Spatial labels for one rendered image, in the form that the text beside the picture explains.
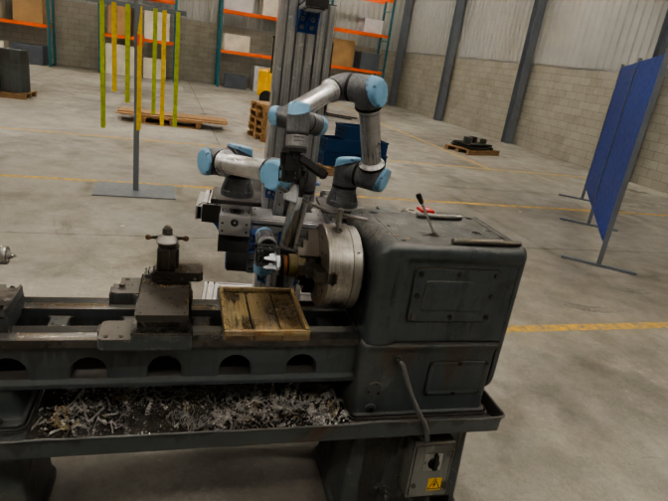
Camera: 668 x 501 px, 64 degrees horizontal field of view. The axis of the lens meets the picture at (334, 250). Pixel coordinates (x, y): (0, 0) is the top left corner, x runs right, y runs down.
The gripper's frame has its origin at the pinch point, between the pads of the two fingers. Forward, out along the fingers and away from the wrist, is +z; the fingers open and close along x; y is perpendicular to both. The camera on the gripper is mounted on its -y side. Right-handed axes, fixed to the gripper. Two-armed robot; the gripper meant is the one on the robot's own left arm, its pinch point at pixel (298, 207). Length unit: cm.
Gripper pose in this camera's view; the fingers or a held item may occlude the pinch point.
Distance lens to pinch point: 184.8
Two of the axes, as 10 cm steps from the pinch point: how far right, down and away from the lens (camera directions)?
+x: 2.7, 1.1, -9.6
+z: -0.7, 9.9, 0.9
